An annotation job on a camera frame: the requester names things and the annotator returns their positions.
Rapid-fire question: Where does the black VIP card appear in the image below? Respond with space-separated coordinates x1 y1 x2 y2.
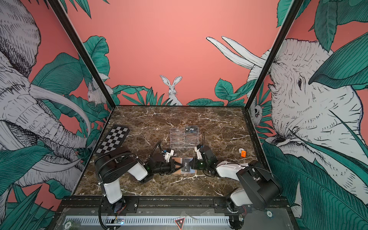
181 158 192 173
185 126 199 133

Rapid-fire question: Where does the clear plastic organizer box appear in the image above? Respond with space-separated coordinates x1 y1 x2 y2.
170 127 200 149

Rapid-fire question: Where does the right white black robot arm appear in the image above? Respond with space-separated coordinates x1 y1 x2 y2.
189 144 283 212

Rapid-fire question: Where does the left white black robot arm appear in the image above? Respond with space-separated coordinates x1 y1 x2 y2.
95 143 183 205

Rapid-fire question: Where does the small orange toy car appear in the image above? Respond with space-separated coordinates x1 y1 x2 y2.
239 148 247 158

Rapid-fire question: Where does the black white checkerboard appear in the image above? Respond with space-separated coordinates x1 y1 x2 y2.
94 125 130 155

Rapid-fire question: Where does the white perforated vent strip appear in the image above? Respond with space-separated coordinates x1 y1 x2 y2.
62 215 231 227

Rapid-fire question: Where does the red triangle warning sticker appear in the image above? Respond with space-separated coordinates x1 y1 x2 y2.
174 217 186 230

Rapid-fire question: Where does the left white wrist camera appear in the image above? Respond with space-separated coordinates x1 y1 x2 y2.
163 149 174 163

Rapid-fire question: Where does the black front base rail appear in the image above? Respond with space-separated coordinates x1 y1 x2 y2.
57 195 291 215

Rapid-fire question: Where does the right black frame post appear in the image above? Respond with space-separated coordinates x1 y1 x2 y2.
245 0 303 110

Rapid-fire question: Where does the black frame post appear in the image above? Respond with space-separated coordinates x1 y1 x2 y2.
48 0 116 110
245 0 303 110

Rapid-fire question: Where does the left black frame post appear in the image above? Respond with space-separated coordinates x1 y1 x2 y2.
48 0 116 110

